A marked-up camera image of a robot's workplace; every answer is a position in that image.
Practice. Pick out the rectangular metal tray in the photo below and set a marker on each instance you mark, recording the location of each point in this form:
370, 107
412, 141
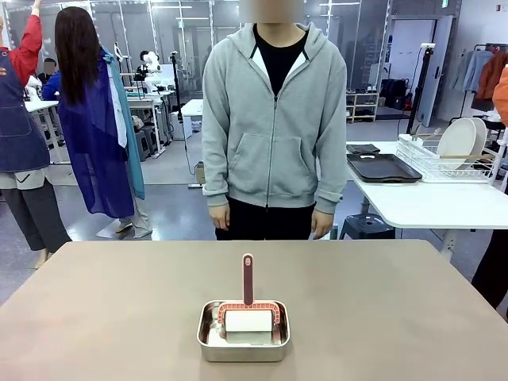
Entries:
242, 351

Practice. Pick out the person's right hand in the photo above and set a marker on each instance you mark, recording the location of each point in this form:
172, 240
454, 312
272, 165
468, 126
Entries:
220, 218

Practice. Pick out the blue grey metal stool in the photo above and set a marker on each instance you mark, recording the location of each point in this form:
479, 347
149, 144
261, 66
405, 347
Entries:
367, 224

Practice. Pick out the white shoe rack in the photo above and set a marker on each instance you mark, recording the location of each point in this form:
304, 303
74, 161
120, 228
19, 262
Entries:
363, 107

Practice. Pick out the figure in orange top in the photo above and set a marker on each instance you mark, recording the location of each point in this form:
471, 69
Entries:
494, 262

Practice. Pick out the black tripod stand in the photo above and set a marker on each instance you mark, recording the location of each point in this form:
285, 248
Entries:
423, 79

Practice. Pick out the clothes rack with garments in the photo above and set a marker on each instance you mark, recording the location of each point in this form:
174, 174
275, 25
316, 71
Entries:
476, 67

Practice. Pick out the white side table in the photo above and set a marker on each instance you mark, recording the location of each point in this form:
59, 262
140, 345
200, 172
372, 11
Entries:
428, 202

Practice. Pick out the white round plate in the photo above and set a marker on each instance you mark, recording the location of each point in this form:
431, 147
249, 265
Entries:
481, 135
456, 143

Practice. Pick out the white standing desk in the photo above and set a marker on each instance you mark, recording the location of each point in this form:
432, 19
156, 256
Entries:
192, 107

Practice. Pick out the person's right forearm grey sleeve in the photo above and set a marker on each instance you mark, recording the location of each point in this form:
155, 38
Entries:
216, 170

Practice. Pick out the white background desk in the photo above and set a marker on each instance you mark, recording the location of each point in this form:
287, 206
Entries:
39, 105

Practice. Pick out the long-haired mannequin in blue robe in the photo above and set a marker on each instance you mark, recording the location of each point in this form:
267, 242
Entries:
91, 131

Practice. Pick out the person in grey hoodie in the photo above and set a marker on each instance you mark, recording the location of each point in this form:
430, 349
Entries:
274, 139

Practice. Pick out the person's left hand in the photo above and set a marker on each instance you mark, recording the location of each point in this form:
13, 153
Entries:
322, 225

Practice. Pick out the person in blue top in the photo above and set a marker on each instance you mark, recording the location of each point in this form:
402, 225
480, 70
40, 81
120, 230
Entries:
51, 85

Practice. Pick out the black folded cloth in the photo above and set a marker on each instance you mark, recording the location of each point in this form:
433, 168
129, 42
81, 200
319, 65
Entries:
363, 148

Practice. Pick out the black bag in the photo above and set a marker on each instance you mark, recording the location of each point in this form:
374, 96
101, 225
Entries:
393, 93

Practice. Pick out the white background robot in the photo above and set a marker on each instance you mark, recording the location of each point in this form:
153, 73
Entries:
151, 69

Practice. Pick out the mannequin in denim apron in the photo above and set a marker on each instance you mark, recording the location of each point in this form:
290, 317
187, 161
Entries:
20, 139

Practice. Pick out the person's left forearm grey sleeve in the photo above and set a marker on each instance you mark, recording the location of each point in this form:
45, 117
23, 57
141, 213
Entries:
332, 170

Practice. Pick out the grey plastic stool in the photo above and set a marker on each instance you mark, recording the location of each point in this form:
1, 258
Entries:
145, 143

